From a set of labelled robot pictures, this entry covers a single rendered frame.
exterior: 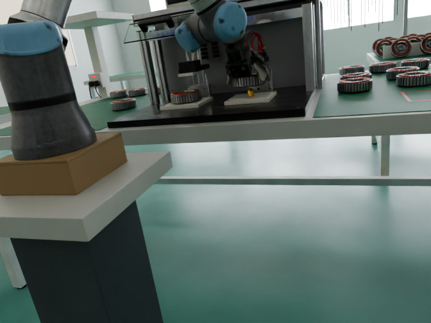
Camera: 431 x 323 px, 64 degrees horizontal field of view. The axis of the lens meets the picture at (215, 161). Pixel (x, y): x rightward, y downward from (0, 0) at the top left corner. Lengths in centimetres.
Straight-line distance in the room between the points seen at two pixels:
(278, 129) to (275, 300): 75
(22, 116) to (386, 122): 78
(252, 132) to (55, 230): 58
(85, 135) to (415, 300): 126
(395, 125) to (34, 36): 78
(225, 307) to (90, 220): 98
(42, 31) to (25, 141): 19
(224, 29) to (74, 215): 49
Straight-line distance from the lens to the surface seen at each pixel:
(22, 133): 69
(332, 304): 145
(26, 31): 67
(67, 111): 68
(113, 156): 73
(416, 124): 94
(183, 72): 133
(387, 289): 155
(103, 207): 58
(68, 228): 57
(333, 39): 756
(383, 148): 242
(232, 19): 80
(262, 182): 204
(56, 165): 64
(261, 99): 112
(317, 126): 93
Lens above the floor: 96
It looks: 18 degrees down
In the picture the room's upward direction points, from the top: 8 degrees counter-clockwise
